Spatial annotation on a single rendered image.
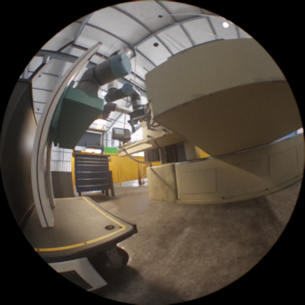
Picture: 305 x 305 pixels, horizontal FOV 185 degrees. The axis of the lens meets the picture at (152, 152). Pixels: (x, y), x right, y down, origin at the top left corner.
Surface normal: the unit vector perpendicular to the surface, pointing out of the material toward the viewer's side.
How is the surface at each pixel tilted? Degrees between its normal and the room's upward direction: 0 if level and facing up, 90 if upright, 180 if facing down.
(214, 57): 90
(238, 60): 90
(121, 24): 169
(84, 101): 90
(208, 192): 90
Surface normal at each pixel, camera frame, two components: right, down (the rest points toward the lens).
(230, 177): -0.63, -0.08
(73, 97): 0.81, -0.18
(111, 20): -0.05, 1.00
